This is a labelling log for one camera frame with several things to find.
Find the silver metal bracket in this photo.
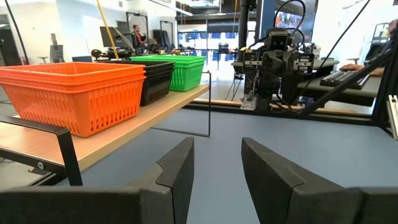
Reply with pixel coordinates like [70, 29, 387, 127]
[240, 94, 258, 111]

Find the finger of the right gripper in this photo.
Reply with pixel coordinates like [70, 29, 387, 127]
[242, 52, 262, 75]
[294, 52, 315, 75]

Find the person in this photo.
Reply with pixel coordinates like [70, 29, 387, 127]
[368, 18, 398, 78]
[131, 24, 147, 48]

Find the black plastic basket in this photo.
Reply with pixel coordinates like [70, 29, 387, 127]
[136, 63, 176, 72]
[99, 59, 176, 68]
[138, 67, 175, 106]

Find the silver aluminium bar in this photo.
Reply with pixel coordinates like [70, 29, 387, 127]
[386, 95, 398, 141]

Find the dark grey desk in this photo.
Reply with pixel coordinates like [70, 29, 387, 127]
[297, 74, 383, 108]

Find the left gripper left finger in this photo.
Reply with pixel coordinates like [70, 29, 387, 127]
[0, 136, 195, 224]

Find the black keyboard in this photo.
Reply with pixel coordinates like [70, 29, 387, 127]
[320, 70, 371, 88]

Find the black computer monitor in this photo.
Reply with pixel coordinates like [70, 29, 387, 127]
[99, 26, 132, 50]

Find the blue table mat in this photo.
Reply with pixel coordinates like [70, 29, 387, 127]
[55, 107, 398, 224]

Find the black cabinet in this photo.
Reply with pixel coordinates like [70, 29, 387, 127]
[0, 27, 22, 67]

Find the orange cable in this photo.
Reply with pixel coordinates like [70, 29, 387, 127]
[95, 0, 121, 60]

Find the black pillar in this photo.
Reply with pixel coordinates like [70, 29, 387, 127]
[238, 0, 252, 60]

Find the green plastic basket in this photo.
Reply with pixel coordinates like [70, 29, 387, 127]
[130, 55, 206, 63]
[169, 63, 205, 93]
[172, 60, 206, 68]

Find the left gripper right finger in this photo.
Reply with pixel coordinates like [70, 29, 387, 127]
[241, 137, 398, 224]

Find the black cable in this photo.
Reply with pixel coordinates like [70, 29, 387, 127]
[3, 0, 30, 65]

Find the person's hand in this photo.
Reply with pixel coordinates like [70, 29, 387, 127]
[339, 63, 363, 72]

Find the red-orange plastic basket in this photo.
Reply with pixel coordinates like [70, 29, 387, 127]
[0, 61, 146, 78]
[0, 71, 147, 88]
[0, 77, 146, 138]

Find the wooden shelf with black legs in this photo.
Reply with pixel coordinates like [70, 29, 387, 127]
[0, 70, 212, 187]

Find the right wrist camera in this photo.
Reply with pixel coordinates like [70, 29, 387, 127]
[267, 30, 290, 52]

